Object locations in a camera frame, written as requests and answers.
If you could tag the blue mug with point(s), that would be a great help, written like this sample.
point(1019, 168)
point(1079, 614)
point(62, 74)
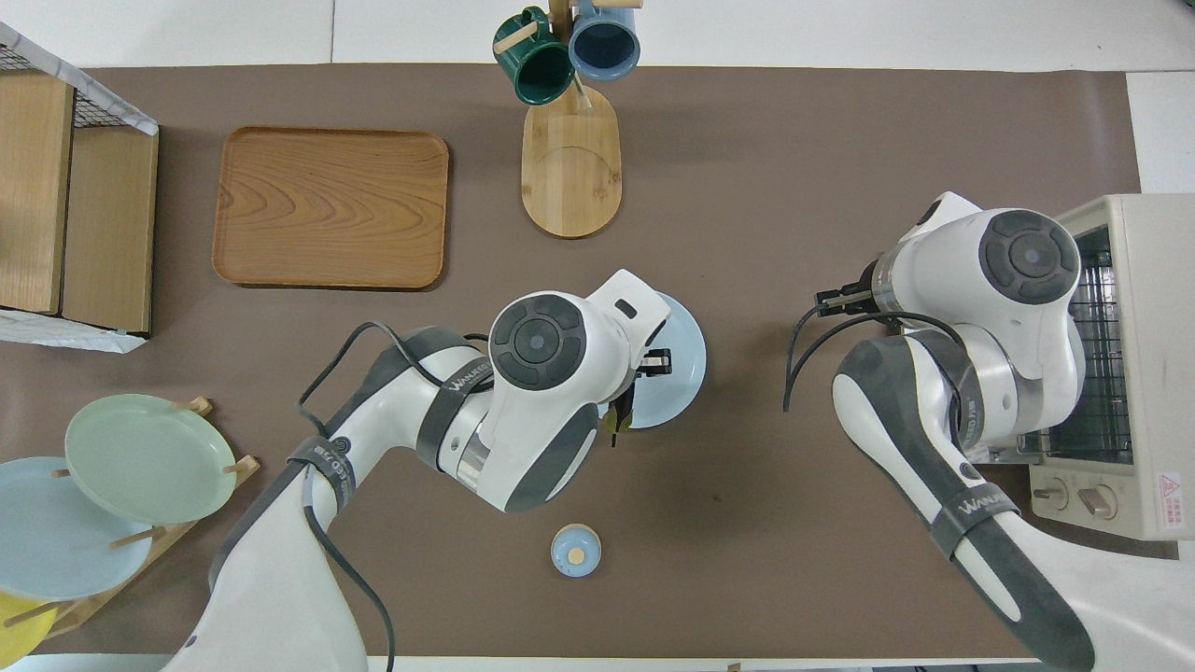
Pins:
point(605, 47)

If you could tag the wooden dish rack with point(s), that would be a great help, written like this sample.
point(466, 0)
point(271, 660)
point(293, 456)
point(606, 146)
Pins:
point(93, 605)

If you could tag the pale blue racked plate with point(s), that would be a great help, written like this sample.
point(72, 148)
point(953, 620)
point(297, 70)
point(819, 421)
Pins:
point(47, 551)

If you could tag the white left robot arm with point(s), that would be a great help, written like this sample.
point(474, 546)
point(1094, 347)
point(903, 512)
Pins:
point(541, 345)

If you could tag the beige toaster oven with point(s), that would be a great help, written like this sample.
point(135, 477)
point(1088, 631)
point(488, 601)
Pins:
point(1162, 327)

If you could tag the dark purple eggplant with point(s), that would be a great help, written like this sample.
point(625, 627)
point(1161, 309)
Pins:
point(616, 422)

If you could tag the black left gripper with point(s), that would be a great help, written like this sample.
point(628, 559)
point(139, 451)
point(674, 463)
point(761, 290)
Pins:
point(656, 362)

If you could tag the brown table mat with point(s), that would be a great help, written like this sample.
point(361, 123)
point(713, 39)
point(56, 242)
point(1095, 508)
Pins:
point(747, 187)

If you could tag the light blue round plate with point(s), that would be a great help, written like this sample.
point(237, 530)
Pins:
point(681, 364)

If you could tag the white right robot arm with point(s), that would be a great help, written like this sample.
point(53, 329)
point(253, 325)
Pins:
point(1027, 252)

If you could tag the yellow plate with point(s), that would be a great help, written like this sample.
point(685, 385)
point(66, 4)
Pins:
point(19, 635)

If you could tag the dark green mug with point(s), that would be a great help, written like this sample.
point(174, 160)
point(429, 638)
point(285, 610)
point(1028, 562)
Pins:
point(541, 75)

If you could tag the wooden mug tree stand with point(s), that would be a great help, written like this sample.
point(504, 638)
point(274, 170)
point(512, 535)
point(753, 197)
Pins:
point(569, 177)

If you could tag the pale green plate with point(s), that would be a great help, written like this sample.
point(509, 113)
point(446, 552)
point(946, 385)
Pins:
point(149, 457)

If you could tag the brown wooden tray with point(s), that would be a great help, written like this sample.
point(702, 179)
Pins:
point(327, 205)

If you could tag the beige oven knob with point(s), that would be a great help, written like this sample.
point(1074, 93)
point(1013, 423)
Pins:
point(1050, 495)
point(1097, 502)

